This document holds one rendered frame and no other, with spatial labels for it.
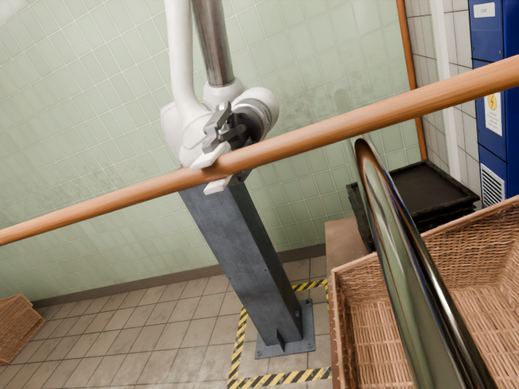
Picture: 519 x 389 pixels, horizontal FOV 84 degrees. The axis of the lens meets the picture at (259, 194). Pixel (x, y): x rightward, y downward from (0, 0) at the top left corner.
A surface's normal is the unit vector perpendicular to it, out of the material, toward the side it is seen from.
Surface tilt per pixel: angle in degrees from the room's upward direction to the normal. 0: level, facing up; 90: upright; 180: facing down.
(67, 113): 90
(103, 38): 90
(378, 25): 90
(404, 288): 23
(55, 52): 90
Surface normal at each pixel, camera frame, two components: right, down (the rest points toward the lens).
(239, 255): -0.10, 0.47
